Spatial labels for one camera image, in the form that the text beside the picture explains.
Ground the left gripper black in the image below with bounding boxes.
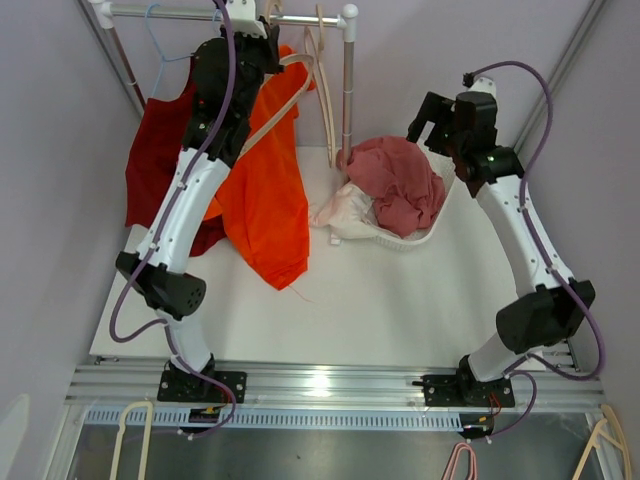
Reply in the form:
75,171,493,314
219,16,285,119

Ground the beige wooden hanger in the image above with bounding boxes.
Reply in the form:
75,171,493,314
241,27,318,158
304,3,337,169

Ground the pink t shirt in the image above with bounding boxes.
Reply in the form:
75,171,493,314
346,136,445,238

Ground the white t shirt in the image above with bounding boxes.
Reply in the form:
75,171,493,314
310,182,397,240

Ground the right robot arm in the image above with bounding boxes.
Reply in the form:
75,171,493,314
407,89,595,405

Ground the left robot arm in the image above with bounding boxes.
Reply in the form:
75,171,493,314
109,17,284,402

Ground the blue hanger left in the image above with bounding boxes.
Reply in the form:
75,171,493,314
144,3,192,98

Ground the dark red t shirt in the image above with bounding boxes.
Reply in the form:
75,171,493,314
125,78,195,228

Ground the orange t shirt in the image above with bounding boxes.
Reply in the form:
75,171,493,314
202,44,317,291

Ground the cream hanger bottom left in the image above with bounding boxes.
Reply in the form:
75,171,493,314
107,398,155,480

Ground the beige hanger bottom right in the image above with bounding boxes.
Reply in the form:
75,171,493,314
572,404,633,480

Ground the pink hanger bottom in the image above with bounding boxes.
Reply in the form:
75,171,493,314
441,442,479,480

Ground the white plastic basket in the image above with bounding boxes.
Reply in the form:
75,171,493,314
371,139,456,252

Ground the metal clothes rack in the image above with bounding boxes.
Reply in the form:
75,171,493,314
80,0,359,155

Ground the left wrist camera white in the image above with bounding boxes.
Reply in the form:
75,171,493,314
213,0,267,39

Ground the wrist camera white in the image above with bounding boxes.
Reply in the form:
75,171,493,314
462,73,497,98
213,0,267,39

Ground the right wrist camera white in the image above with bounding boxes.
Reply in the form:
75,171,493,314
462,73,497,98

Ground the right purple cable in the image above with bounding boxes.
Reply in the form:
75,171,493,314
462,60,609,446

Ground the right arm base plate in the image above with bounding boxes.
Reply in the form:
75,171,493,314
411,374,515,408

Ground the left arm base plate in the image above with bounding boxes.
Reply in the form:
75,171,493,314
156,370,248,404

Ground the slotted cable duct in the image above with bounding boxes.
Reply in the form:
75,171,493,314
84,405,494,432

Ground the aluminium rail frame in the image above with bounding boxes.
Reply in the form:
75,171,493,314
64,357,606,413

